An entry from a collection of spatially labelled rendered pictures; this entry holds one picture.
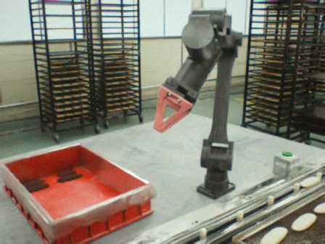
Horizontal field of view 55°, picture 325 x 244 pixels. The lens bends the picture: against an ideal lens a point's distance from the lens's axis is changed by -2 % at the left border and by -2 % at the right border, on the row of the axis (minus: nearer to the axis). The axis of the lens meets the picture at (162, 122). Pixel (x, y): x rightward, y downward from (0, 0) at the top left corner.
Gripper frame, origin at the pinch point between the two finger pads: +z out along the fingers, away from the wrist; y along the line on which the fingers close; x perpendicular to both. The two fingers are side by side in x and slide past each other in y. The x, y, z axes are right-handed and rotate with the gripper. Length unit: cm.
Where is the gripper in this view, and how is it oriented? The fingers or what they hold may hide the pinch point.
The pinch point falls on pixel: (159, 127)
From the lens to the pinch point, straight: 64.2
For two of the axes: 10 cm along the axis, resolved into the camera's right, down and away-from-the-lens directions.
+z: -5.2, 8.5, -0.3
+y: 0.5, 0.7, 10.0
